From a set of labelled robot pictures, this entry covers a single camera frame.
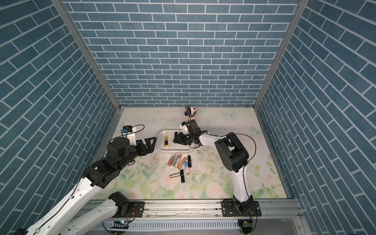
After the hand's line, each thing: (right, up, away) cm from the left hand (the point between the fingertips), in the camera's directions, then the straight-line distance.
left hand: (153, 140), depth 71 cm
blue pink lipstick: (+16, -19, +15) cm, 29 cm away
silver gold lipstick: (+8, -22, +14) cm, 27 cm away
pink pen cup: (+15, +11, +30) cm, 35 cm away
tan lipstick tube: (+12, -17, +18) cm, 27 cm away
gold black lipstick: (+1, -4, +26) cm, 26 cm away
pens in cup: (+17, +16, +34) cm, 41 cm away
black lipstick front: (+13, -23, +13) cm, 30 cm away
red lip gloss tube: (+5, -15, +20) cm, 26 cm away
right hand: (+7, -4, +23) cm, 24 cm away
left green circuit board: (-17, -42, +1) cm, 46 cm away
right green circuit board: (+46, -44, +2) cm, 64 cm away
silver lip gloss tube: (+8, -15, +20) cm, 27 cm away
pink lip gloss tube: (+10, -16, +20) cm, 27 cm away
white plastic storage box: (+6, -8, +25) cm, 27 cm away
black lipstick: (+17, -16, +19) cm, 30 cm away
